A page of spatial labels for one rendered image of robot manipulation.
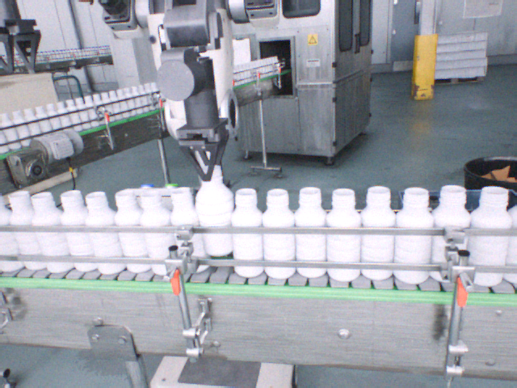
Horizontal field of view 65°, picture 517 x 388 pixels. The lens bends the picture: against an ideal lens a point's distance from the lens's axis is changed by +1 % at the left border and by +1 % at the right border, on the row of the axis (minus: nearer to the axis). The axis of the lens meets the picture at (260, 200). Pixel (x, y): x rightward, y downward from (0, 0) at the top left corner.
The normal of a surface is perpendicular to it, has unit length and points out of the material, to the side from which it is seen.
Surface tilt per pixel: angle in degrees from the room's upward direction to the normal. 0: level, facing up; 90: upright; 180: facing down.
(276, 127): 90
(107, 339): 90
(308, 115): 90
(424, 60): 90
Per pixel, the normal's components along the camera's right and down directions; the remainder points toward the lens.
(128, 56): -0.47, 0.38
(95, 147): 0.88, 0.11
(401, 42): -0.18, 0.39
